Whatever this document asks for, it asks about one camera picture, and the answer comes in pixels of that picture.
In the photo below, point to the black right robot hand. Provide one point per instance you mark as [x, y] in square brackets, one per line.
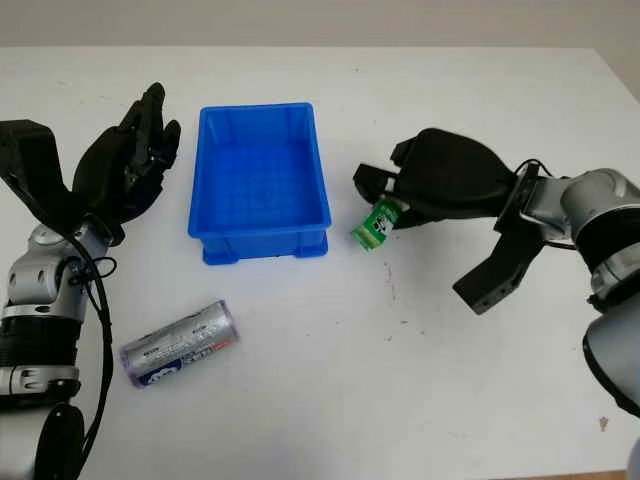
[450, 170]

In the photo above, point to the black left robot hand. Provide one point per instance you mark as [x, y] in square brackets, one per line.
[115, 165]

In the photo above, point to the green toothpaste box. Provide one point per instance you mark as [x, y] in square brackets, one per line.
[372, 227]

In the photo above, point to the silver bag roll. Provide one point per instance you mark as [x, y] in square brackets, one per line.
[175, 340]

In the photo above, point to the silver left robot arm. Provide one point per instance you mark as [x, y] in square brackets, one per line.
[35, 280]

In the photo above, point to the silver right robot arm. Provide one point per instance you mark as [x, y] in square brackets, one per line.
[600, 200]

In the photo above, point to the blue plastic tray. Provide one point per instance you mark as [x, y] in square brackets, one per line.
[250, 180]

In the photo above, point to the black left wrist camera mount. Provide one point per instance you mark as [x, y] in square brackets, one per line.
[30, 150]

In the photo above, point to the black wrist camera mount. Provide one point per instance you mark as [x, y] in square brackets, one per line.
[30, 150]
[495, 280]

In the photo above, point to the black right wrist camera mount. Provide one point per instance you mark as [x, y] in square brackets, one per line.
[495, 280]

